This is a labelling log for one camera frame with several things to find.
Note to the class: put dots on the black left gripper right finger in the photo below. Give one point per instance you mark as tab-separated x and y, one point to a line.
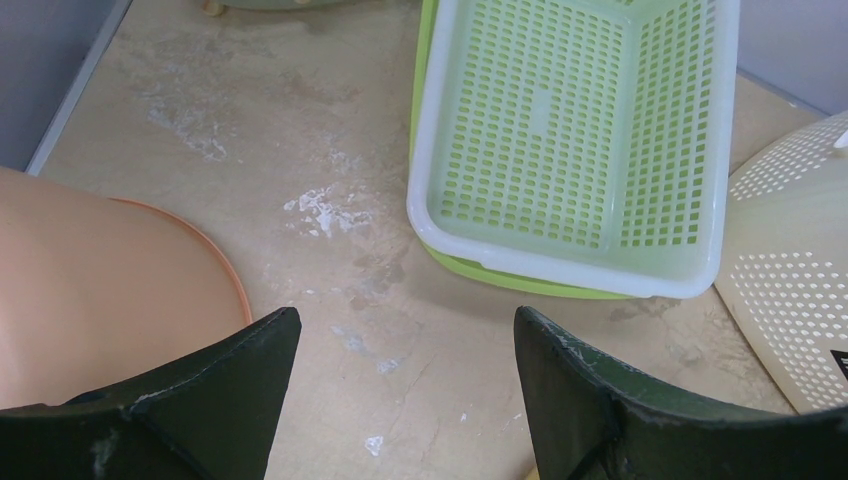
592	416

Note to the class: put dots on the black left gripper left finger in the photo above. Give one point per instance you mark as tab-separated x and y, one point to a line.
212	414

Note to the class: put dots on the white perforated strainer tray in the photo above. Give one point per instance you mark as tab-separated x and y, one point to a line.
585	143

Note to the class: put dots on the green plastic outer tray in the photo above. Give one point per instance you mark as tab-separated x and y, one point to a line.
458	266

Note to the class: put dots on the peach round plastic bucket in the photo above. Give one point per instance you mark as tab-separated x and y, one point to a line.
96	290

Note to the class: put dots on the cream perforated storage basket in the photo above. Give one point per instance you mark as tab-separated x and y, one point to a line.
783	273

